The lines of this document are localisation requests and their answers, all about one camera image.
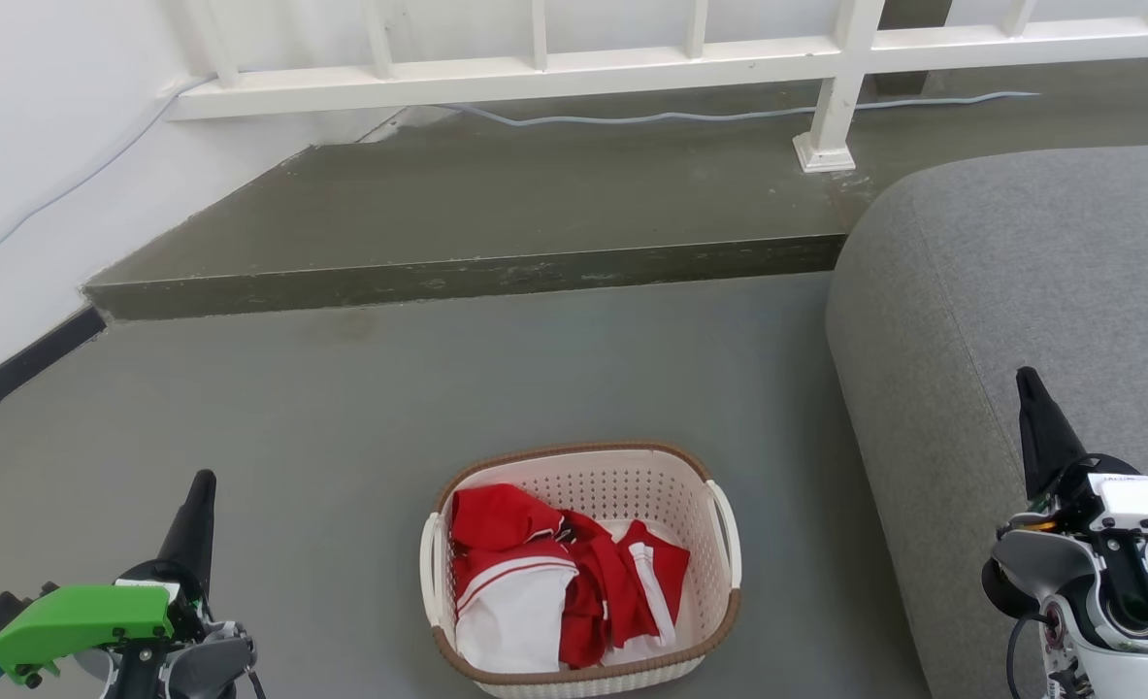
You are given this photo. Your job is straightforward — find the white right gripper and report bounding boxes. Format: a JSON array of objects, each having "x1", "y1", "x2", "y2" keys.
[{"x1": 1015, "y1": 366, "x2": 1148, "y2": 549}]

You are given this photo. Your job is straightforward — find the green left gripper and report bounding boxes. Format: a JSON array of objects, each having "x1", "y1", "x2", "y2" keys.
[{"x1": 0, "y1": 470, "x2": 218, "y2": 696}]

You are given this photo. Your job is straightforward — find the white perforated laundry basket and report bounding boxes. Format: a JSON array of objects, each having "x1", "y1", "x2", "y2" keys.
[{"x1": 419, "y1": 442, "x2": 743, "y2": 699}]

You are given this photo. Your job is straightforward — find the grey fabric sofa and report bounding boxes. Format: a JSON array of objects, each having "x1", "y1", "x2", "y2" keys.
[{"x1": 825, "y1": 144, "x2": 1148, "y2": 699}]

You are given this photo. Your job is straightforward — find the black baseboard strip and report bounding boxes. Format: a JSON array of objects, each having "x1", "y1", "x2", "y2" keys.
[{"x1": 0, "y1": 306, "x2": 108, "y2": 434}]

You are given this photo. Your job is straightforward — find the red and white jersey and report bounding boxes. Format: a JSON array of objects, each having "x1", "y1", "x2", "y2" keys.
[{"x1": 448, "y1": 483, "x2": 579, "y2": 675}]

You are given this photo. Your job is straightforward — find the red shorts with white stripe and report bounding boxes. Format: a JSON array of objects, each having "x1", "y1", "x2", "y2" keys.
[{"x1": 556, "y1": 510, "x2": 692, "y2": 671}]

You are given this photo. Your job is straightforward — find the raised concrete step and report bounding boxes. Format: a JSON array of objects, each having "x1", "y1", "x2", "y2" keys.
[{"x1": 82, "y1": 58, "x2": 1148, "y2": 322}]

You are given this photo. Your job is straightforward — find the white metal railing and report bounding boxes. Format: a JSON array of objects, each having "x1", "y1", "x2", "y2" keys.
[{"x1": 161, "y1": 0, "x2": 1148, "y2": 175}]

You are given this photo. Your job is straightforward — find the dark post behind railing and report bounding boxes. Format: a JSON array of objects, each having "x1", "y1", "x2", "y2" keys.
[{"x1": 869, "y1": 0, "x2": 953, "y2": 97}]

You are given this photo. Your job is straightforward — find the light blue cable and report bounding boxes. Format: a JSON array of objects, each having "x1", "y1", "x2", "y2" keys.
[{"x1": 0, "y1": 73, "x2": 1041, "y2": 283}]

